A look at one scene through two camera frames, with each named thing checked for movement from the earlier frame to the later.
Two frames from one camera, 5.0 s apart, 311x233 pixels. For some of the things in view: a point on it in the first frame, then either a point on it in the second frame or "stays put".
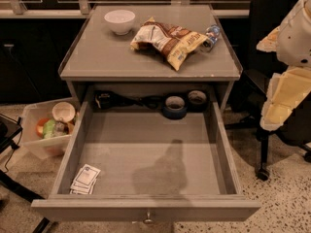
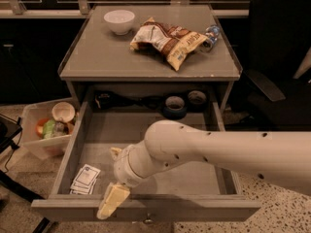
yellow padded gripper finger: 270,42 to 115,151
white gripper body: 295,44 to 123,169
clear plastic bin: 47,126 stays put
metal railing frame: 14,7 stays put
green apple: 50,129 stays put
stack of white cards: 85,180 stays put
